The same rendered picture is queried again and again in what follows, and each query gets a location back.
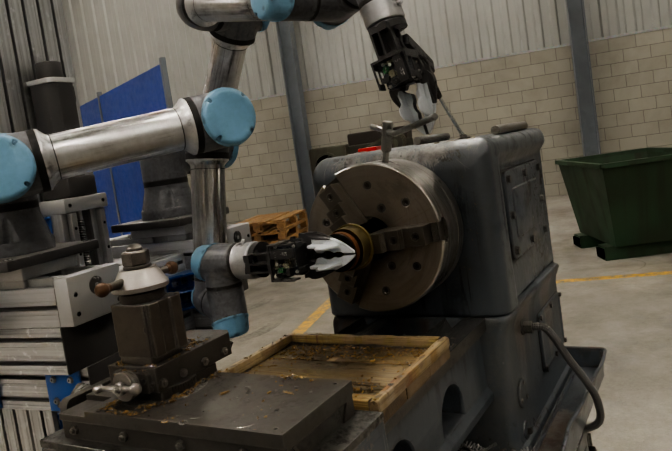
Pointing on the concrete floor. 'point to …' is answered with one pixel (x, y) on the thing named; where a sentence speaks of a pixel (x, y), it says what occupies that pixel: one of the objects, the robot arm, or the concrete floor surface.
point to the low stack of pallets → (277, 226)
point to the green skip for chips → (622, 201)
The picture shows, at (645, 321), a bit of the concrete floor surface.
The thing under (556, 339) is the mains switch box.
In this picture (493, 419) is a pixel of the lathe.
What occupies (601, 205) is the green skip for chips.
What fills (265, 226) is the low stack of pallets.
